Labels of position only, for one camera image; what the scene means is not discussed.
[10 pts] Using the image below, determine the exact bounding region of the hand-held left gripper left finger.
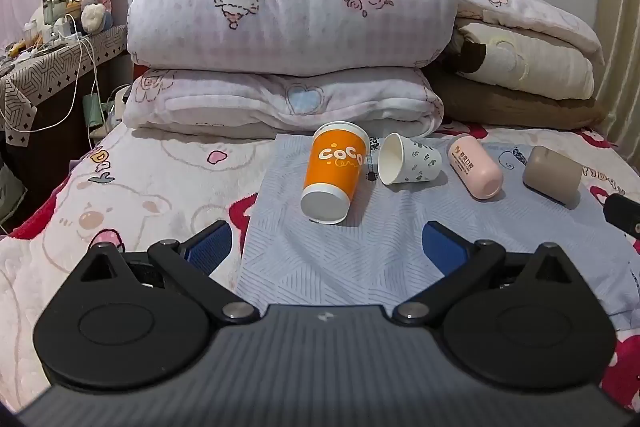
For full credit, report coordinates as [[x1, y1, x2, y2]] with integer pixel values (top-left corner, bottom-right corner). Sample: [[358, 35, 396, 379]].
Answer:
[[80, 220, 260, 326]]

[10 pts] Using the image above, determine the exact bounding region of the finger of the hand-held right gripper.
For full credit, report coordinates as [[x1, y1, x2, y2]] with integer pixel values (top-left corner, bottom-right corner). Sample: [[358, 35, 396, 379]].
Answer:
[[602, 193, 640, 241]]

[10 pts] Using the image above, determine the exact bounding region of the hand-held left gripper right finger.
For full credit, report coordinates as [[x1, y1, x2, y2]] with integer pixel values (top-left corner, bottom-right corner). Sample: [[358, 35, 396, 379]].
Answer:
[[392, 221, 571, 326]]

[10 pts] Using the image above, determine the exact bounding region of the orange paper cup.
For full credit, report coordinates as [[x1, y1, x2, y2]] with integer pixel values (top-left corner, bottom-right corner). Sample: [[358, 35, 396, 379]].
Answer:
[[300, 121, 371, 226]]

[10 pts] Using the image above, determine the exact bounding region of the tan cup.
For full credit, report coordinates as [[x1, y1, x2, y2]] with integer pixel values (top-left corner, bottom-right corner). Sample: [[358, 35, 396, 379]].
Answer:
[[522, 145, 584, 206]]

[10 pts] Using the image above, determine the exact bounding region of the pink cup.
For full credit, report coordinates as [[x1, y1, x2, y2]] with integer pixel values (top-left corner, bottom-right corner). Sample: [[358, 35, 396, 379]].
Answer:
[[447, 134, 504, 200]]

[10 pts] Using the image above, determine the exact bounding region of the white leaf-print paper cup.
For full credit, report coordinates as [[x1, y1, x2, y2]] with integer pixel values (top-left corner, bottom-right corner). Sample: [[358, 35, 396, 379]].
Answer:
[[377, 133, 443, 186]]

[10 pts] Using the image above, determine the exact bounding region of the blue-grey patterned cloth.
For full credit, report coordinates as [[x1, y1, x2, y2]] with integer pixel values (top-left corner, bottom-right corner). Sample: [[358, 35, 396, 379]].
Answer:
[[235, 133, 640, 333]]

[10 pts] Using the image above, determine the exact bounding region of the bear-print bed blanket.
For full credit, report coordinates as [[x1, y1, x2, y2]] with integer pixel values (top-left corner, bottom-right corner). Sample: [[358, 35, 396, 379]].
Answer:
[[0, 119, 640, 413]]

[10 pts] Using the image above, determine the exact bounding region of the cream curtain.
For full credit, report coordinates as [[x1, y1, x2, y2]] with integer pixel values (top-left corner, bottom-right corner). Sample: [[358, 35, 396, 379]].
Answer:
[[594, 0, 640, 148]]

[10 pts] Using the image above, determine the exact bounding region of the pink heart-print folded quilt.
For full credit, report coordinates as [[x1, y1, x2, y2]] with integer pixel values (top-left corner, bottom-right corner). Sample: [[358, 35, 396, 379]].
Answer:
[[122, 68, 445, 140]]

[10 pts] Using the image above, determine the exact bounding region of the brown folded blanket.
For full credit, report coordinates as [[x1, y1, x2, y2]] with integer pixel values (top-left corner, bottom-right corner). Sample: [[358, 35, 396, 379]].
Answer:
[[434, 66, 609, 130]]

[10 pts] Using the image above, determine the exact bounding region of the cream folded blanket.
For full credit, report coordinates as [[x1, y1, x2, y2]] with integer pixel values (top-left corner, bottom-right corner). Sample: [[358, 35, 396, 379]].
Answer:
[[452, 23, 596, 100]]

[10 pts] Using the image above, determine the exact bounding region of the pale green pouch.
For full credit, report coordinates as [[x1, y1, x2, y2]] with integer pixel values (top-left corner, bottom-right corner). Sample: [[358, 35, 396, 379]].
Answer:
[[82, 94, 104, 128]]

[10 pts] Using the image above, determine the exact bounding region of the bedside table with patterned cloth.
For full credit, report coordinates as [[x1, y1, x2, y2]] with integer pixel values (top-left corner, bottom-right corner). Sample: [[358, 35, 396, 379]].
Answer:
[[0, 24, 129, 202]]

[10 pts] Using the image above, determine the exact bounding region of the pink sheep-print folded quilt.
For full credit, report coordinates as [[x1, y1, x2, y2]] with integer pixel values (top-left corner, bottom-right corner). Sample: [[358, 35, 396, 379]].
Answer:
[[127, 0, 461, 78]]

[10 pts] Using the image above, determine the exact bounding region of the white cable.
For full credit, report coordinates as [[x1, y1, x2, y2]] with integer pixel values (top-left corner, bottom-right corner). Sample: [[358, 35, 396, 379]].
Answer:
[[0, 13, 101, 134]]

